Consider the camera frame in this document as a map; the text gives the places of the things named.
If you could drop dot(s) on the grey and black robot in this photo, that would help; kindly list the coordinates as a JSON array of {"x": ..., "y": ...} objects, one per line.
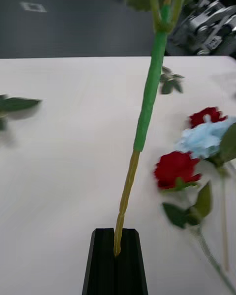
[{"x": 209, "y": 27}]

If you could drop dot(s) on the red rose with green stem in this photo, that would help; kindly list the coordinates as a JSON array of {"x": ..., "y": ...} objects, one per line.
[
  {"x": 175, "y": 167},
  {"x": 209, "y": 116}
]

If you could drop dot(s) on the green leafy flower stem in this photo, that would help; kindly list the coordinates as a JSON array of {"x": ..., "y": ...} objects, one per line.
[{"x": 14, "y": 104}]

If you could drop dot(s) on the loose green leaf twig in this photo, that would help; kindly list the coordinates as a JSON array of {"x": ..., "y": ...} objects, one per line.
[{"x": 170, "y": 82}]

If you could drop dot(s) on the flower with green taped stem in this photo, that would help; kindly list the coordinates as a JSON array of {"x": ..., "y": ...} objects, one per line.
[{"x": 150, "y": 86}]

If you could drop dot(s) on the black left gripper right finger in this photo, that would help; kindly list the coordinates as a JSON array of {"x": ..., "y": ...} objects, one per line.
[{"x": 130, "y": 265}]

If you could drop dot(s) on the pale blue flower with stem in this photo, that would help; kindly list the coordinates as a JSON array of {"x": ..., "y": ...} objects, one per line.
[{"x": 204, "y": 138}]

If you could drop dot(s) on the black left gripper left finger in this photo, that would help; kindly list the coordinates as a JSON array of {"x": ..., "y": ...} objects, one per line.
[{"x": 100, "y": 265}]

